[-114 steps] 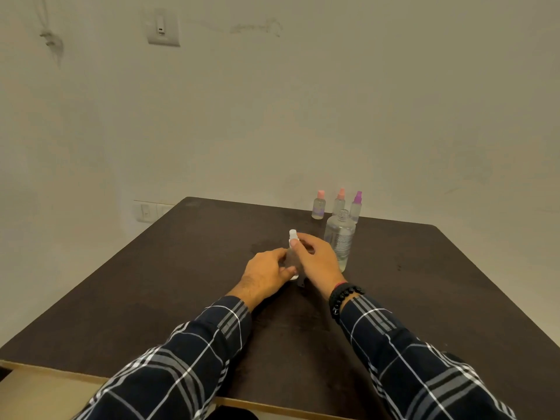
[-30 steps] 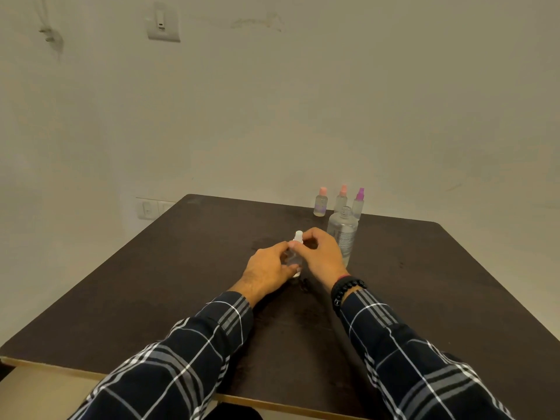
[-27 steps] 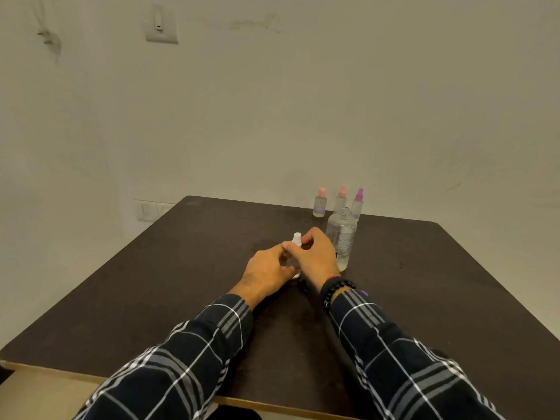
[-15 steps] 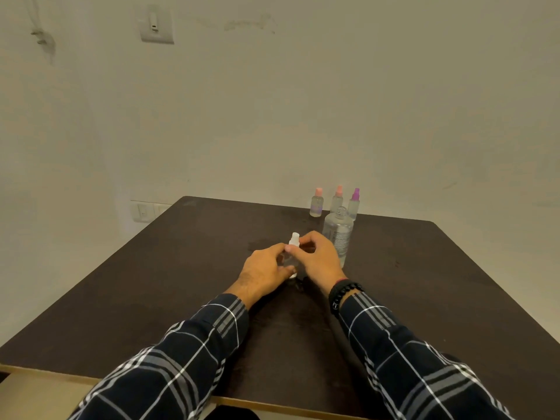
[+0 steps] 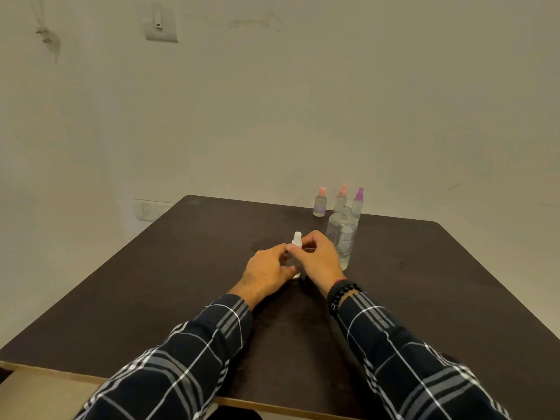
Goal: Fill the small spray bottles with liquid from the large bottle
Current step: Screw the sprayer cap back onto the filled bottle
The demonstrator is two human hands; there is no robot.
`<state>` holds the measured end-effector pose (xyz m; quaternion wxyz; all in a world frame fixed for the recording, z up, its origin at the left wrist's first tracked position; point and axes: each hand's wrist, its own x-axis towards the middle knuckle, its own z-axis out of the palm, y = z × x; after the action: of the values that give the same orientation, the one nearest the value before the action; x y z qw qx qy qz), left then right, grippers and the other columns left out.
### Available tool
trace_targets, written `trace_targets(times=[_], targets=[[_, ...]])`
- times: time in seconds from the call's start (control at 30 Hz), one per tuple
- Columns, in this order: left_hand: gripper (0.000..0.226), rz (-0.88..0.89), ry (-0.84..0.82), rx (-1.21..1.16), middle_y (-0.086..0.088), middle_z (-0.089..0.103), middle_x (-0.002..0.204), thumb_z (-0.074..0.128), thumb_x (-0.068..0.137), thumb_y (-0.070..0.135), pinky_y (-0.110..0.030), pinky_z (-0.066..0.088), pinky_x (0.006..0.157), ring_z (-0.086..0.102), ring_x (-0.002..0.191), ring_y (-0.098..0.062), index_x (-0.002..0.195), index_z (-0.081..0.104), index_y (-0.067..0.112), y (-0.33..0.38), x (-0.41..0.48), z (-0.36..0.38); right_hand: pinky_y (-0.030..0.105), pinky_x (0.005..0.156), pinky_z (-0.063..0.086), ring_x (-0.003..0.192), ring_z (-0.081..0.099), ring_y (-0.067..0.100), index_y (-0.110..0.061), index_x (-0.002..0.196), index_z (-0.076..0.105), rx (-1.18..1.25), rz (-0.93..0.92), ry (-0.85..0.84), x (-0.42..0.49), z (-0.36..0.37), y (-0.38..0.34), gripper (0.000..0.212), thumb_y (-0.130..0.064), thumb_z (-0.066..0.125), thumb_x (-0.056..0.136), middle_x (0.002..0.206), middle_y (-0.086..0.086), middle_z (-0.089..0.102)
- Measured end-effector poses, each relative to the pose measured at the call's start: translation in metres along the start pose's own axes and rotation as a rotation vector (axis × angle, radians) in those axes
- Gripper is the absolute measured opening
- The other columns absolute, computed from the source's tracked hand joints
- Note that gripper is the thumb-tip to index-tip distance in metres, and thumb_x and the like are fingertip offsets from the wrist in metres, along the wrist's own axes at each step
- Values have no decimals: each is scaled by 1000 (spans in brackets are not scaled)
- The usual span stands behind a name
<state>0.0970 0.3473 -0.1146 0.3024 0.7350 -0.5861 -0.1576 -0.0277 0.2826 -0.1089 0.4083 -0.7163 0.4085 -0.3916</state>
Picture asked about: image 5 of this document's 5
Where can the white wall socket plate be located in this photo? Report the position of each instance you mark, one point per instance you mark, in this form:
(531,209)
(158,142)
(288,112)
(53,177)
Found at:
(151,210)

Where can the red thread wristband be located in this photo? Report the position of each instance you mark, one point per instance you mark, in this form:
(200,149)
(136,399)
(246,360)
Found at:
(340,281)

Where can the person's right forearm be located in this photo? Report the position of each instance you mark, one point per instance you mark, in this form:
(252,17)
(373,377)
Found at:
(407,363)

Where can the person's left thumb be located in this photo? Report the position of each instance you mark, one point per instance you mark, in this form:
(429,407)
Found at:
(286,271)

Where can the small pink-capped bottle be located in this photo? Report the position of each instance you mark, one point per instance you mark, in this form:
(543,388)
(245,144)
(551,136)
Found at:
(320,204)

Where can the small white-capped spray bottle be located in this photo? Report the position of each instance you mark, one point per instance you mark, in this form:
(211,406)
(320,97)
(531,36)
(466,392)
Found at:
(297,242)

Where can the person's right hand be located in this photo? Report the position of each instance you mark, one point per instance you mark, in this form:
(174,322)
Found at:
(321,262)

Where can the small pink-nozzle spray bottle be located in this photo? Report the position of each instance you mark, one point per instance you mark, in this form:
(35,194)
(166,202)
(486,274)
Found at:
(340,201)

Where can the person's left hand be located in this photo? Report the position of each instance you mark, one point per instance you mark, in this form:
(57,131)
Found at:
(264,271)

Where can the small purple-nozzle spray bottle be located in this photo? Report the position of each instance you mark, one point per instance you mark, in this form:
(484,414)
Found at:
(358,205)

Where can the white wall switch plate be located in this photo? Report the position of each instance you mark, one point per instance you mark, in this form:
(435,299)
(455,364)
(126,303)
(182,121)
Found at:
(160,23)

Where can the person's left forearm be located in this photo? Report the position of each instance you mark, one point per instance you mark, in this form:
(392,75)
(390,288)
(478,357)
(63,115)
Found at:
(175,367)

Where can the person's right thumb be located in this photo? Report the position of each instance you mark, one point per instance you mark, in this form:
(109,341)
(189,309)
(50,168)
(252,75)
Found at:
(299,248)

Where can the large clear plastic bottle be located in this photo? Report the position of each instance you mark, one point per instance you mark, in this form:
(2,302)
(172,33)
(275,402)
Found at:
(342,236)

